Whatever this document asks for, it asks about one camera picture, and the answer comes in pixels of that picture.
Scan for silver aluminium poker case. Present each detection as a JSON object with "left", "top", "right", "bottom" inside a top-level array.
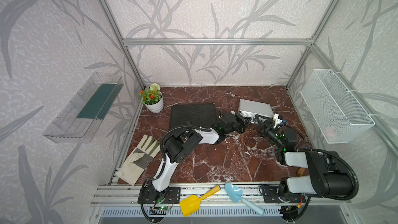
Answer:
[{"left": 238, "top": 99, "right": 274, "bottom": 119}]

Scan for black poker case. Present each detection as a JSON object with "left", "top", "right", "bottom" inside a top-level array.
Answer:
[{"left": 169, "top": 103, "right": 218, "bottom": 129}]

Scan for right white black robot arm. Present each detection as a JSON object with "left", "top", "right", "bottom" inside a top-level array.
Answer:
[{"left": 254, "top": 115, "right": 359, "bottom": 201}]

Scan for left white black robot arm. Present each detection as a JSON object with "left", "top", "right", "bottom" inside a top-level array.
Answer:
[{"left": 146, "top": 112, "right": 250, "bottom": 195}]

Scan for pink object in basket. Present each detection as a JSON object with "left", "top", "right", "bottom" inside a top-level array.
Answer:
[{"left": 323, "top": 126, "right": 337, "bottom": 139}]

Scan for light blue toy shovel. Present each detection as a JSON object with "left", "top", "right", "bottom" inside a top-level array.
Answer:
[{"left": 224, "top": 183, "right": 264, "bottom": 216}]

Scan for potted plant red flowers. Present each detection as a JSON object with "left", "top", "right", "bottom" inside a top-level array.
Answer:
[{"left": 139, "top": 83, "right": 164, "bottom": 113}]

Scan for yellow toy shovel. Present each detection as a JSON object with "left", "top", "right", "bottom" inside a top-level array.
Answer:
[{"left": 180, "top": 185, "right": 221, "bottom": 217}]

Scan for small circuit board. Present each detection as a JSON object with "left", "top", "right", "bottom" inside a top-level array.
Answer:
[{"left": 151, "top": 205, "right": 173, "bottom": 212}]

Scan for beige green work glove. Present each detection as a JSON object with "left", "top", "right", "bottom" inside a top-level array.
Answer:
[{"left": 116, "top": 135, "right": 160, "bottom": 185}]

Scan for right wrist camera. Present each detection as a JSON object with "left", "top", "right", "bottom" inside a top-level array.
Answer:
[{"left": 273, "top": 113, "right": 286, "bottom": 128}]

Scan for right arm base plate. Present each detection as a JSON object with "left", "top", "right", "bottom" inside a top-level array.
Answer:
[{"left": 259, "top": 185, "right": 306, "bottom": 205}]

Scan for white wire mesh basket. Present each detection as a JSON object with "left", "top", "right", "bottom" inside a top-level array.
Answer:
[{"left": 301, "top": 69, "right": 375, "bottom": 144}]

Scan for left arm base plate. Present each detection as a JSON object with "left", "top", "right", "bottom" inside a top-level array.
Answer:
[{"left": 137, "top": 186, "right": 181, "bottom": 204}]

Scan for clear plastic wall shelf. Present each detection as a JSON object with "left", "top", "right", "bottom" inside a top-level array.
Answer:
[{"left": 43, "top": 72, "right": 124, "bottom": 144}]

